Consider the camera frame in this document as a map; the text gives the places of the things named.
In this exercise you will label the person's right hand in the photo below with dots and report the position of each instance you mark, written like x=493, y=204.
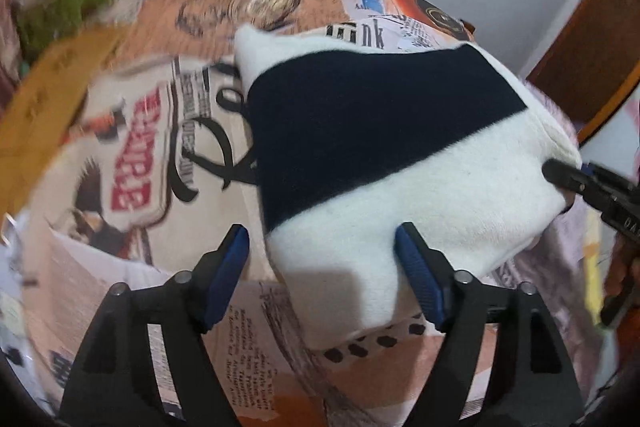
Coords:
x=622, y=264

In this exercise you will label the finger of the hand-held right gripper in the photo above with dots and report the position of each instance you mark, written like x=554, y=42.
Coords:
x=570, y=179

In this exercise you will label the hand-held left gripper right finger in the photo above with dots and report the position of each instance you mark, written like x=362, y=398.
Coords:
x=421, y=279

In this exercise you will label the white and navy striped sweater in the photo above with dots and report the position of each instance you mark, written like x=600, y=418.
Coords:
x=375, y=132

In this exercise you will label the newspaper print bed sheet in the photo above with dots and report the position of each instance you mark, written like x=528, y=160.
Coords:
x=150, y=132

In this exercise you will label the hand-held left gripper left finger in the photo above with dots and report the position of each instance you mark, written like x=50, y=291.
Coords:
x=229, y=279

